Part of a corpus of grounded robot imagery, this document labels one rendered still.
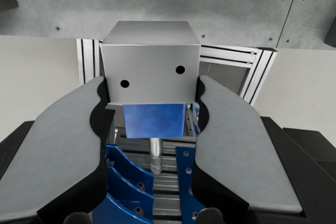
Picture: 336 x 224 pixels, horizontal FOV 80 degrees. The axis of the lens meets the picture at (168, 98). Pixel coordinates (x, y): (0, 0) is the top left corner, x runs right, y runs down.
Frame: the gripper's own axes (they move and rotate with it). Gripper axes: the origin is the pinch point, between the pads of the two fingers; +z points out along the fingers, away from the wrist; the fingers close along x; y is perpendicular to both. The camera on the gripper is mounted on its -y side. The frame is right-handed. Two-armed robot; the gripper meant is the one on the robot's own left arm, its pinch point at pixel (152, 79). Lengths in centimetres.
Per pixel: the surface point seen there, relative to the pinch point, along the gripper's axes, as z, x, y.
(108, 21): 15.0, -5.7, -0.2
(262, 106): 95, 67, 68
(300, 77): 95, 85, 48
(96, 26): 15.0, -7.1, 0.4
